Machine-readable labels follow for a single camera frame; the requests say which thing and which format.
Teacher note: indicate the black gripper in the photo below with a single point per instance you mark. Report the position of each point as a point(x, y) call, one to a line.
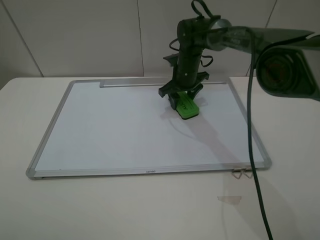
point(185, 76)

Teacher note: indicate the white whiteboard with aluminium frame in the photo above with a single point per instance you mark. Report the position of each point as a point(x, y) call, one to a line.
point(121, 126)

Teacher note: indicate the right metal hanging clip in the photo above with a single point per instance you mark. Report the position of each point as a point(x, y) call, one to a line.
point(248, 172)

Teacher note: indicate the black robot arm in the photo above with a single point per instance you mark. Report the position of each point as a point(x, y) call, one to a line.
point(286, 61)

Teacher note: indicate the green whiteboard eraser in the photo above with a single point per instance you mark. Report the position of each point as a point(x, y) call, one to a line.
point(186, 107)

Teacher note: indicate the clear tape piece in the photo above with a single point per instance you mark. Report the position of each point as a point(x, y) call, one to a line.
point(230, 200)

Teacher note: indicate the left metal hanging clip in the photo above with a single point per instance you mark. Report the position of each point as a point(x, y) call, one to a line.
point(237, 173)

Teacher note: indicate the metal hanging clip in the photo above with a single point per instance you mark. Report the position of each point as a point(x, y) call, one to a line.
point(237, 173)
point(248, 172)

